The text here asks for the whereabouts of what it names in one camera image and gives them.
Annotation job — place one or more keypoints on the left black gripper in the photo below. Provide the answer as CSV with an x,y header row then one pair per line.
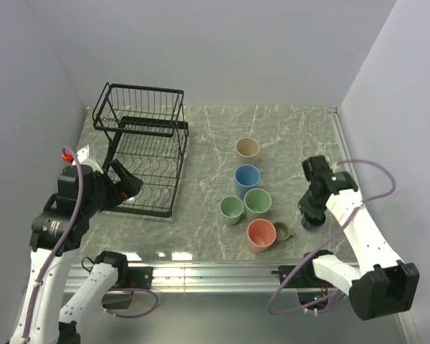
x,y
128,185

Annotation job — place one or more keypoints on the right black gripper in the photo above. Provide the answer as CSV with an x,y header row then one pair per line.
x,y
312,211

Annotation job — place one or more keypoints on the olive ceramic mug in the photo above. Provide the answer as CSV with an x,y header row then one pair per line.
x,y
283,232

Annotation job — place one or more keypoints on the dark blue glazed mug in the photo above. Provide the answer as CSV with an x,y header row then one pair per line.
x,y
310,223

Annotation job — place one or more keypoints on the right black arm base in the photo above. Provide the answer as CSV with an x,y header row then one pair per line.
x,y
300,279

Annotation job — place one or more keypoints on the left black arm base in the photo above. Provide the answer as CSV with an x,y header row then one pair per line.
x,y
139,277

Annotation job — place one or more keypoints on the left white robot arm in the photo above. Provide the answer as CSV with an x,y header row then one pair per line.
x,y
83,190

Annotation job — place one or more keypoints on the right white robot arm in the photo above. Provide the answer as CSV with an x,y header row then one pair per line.
x,y
382,284

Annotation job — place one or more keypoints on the large green plastic cup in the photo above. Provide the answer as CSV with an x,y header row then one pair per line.
x,y
257,203

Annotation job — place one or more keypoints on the blue plastic cup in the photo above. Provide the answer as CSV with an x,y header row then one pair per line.
x,y
246,177

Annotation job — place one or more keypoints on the pink plastic cup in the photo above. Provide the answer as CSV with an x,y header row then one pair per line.
x,y
261,234

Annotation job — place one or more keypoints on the beige plastic cup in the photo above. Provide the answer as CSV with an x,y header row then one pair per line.
x,y
247,150

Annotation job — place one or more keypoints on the small green plastic cup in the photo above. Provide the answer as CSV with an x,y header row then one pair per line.
x,y
231,208

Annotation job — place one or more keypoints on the black wire dish rack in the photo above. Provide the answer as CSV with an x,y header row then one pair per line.
x,y
148,134

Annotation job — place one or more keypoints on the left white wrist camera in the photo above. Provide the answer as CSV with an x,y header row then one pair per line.
x,y
86,156

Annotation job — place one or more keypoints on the aluminium mounting rail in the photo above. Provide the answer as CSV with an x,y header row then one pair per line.
x,y
214,277

